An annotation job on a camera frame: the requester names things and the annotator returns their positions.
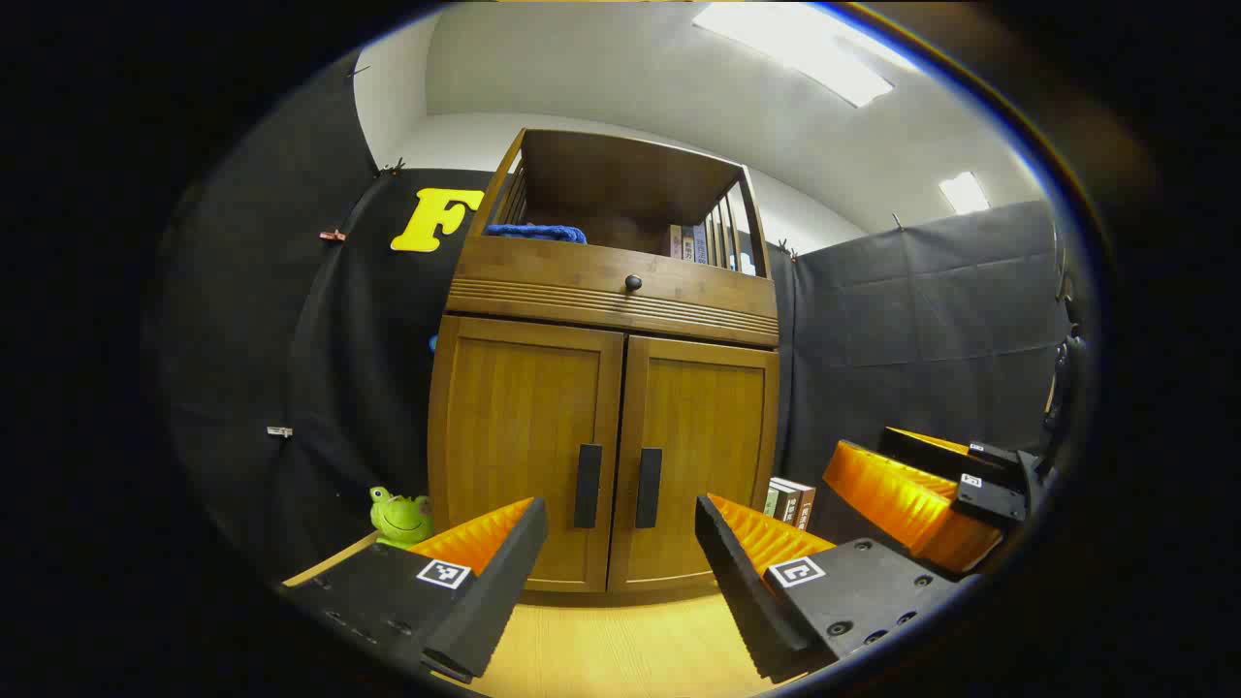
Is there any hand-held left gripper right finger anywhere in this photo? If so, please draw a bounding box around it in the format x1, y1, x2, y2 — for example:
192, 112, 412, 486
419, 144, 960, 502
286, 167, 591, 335
694, 492, 975, 682

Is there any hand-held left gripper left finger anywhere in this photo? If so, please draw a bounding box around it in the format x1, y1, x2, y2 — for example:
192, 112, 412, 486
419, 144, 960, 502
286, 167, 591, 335
276, 496, 550, 684

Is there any wooden shoe cabinet door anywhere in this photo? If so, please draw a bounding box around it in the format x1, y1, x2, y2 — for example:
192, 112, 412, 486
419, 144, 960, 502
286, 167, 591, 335
429, 315, 626, 592
609, 334, 780, 592

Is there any wooden double-door shoe cabinet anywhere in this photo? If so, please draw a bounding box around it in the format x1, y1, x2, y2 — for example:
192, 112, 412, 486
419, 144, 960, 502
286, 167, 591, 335
427, 128, 781, 607

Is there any wooden cabinet drawer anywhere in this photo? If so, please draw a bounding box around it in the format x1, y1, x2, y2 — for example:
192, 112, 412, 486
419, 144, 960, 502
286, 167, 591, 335
446, 236, 780, 348

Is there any green frog plush toy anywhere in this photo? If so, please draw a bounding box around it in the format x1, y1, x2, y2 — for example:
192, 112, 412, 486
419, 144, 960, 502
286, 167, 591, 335
368, 486, 434, 551

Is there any small ceiling light panel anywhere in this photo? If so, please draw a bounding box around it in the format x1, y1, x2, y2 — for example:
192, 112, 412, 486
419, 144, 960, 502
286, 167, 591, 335
939, 172, 991, 215

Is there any black backdrop cloth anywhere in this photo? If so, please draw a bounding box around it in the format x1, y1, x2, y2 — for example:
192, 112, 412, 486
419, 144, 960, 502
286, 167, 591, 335
145, 48, 1082, 583

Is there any large ceiling light panel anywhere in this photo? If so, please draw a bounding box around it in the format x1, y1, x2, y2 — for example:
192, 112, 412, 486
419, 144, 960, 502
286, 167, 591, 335
693, 2, 895, 108

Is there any blue braided rope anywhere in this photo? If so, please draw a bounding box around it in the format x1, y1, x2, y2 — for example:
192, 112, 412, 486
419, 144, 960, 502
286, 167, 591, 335
485, 223, 589, 245

